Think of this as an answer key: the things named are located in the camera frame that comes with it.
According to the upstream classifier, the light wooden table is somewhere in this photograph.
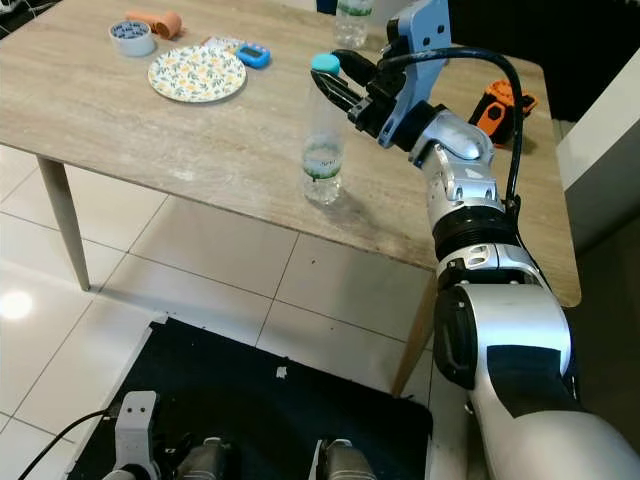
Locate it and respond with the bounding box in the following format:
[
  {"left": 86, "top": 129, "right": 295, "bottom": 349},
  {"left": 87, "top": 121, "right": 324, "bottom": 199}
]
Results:
[{"left": 0, "top": 0, "right": 583, "bottom": 396}]

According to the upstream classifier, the white cabinet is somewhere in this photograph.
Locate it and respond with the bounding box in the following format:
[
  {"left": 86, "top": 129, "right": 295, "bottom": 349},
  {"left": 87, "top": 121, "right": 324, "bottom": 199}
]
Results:
[{"left": 555, "top": 50, "right": 640, "bottom": 251}]

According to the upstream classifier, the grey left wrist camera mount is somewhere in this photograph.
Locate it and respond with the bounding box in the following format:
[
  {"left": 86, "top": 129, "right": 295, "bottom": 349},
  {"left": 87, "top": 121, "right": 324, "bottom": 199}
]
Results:
[{"left": 112, "top": 391, "right": 161, "bottom": 471}]

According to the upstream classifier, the water bottle green label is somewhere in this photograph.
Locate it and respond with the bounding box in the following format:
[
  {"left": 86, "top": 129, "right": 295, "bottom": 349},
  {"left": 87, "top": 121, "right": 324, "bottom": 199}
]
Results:
[{"left": 300, "top": 52, "right": 346, "bottom": 206}]

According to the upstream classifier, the orange black tool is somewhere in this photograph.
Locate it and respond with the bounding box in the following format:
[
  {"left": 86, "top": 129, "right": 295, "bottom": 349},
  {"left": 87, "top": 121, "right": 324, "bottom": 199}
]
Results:
[{"left": 478, "top": 78, "right": 538, "bottom": 141}]

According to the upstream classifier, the clear plastic bottle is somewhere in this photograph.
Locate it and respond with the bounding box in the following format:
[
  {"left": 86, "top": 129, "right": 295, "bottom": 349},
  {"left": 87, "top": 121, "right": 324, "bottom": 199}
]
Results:
[{"left": 333, "top": 0, "right": 373, "bottom": 51}]

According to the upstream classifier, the floral round plate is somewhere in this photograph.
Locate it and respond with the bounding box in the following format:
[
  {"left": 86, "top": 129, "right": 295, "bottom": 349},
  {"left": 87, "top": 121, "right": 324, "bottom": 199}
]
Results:
[{"left": 147, "top": 44, "right": 247, "bottom": 104}]

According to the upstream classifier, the orange cup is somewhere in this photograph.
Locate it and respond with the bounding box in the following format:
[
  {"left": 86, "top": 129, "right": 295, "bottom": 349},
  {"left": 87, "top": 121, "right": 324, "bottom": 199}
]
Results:
[{"left": 126, "top": 10, "right": 184, "bottom": 41}]

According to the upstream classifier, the black bag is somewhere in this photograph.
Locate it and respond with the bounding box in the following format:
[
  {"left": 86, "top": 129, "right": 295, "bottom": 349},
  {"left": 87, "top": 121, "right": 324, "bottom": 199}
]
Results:
[{"left": 0, "top": 0, "right": 33, "bottom": 31}]

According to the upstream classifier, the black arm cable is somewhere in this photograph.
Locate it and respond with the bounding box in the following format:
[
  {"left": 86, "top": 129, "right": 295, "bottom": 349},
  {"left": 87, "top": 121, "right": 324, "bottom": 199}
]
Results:
[
  {"left": 380, "top": 45, "right": 526, "bottom": 216},
  {"left": 18, "top": 408, "right": 113, "bottom": 480}
]

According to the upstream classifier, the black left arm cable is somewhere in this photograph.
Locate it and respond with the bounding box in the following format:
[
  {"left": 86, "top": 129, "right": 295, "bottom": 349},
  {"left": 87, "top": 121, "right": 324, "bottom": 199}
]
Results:
[{"left": 18, "top": 408, "right": 113, "bottom": 480}]

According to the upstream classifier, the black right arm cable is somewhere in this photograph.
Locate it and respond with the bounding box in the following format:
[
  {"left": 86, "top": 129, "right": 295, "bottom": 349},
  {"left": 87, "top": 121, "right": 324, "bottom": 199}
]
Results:
[{"left": 380, "top": 45, "right": 526, "bottom": 216}]

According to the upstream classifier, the blue digital timer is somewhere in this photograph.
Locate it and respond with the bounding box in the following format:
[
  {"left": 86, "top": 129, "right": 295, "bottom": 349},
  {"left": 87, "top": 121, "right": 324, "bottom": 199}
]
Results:
[{"left": 235, "top": 42, "right": 272, "bottom": 70}]

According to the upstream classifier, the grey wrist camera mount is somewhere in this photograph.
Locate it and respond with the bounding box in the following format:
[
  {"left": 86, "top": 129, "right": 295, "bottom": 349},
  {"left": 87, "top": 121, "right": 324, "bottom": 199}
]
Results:
[
  {"left": 112, "top": 391, "right": 161, "bottom": 471},
  {"left": 378, "top": 0, "right": 453, "bottom": 149}
]

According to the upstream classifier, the silver right robot leg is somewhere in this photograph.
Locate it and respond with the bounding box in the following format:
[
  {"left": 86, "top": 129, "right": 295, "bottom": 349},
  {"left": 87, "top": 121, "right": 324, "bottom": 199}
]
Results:
[{"left": 310, "top": 438, "right": 381, "bottom": 480}]

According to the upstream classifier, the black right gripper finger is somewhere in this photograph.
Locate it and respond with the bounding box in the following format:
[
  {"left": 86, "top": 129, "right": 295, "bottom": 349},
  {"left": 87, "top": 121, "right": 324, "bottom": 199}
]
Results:
[
  {"left": 338, "top": 48, "right": 383, "bottom": 81},
  {"left": 313, "top": 72, "right": 361, "bottom": 116}
]

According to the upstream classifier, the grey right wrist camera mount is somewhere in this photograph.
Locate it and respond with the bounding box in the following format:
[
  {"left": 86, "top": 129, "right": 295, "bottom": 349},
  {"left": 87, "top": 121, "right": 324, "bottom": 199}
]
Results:
[{"left": 378, "top": 0, "right": 453, "bottom": 149}]

